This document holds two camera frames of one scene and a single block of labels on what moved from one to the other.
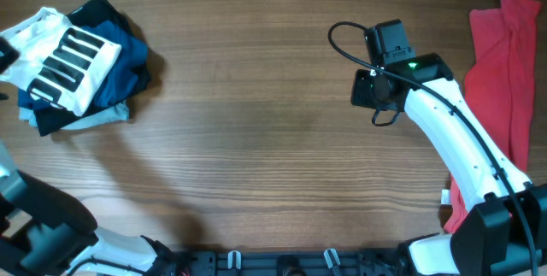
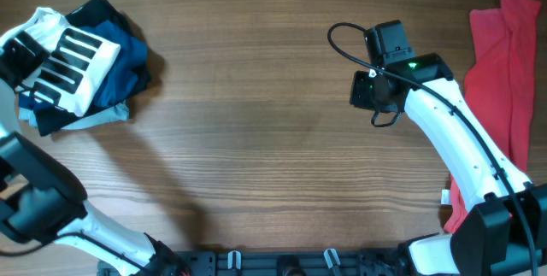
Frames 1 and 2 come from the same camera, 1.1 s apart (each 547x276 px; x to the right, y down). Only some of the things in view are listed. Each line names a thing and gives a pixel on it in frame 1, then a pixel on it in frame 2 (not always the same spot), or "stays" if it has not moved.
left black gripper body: (7, 58) to (17, 61)
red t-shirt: (499, 81) stays
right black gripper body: (365, 91) stays
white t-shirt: (60, 63) stays
